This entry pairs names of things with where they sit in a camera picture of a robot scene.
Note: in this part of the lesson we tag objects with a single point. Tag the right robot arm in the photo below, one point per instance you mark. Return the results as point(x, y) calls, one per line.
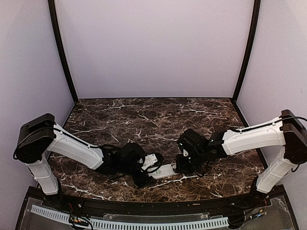
point(286, 131)

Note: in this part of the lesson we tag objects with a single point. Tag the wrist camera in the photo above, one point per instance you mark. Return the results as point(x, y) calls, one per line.
point(186, 153)
point(150, 163)

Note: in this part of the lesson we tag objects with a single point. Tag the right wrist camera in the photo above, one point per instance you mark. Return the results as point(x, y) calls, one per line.
point(186, 153)

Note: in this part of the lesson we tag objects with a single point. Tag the black front rail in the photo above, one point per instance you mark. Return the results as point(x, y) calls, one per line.
point(232, 205)

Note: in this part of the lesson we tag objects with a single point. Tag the white remote control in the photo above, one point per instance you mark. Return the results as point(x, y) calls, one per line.
point(164, 171)

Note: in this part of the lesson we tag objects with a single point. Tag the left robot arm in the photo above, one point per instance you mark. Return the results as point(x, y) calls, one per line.
point(43, 135)

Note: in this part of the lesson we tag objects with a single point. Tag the white slotted cable duct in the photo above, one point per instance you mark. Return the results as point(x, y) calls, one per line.
point(133, 222)

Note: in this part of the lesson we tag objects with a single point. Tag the black frame post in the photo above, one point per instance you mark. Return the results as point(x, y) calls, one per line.
point(61, 51)
point(248, 50)

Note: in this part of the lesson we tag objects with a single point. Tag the right black frame post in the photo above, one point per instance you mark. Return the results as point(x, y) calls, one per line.
point(248, 50)

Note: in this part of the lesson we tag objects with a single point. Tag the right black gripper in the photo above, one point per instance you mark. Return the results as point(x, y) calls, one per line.
point(181, 168)

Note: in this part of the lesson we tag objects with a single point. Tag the left black frame post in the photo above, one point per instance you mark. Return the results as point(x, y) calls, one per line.
point(61, 51)

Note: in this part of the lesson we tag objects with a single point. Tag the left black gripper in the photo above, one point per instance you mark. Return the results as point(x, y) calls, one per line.
point(144, 180)

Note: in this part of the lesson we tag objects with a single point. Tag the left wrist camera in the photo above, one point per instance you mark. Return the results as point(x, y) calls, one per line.
point(150, 163)

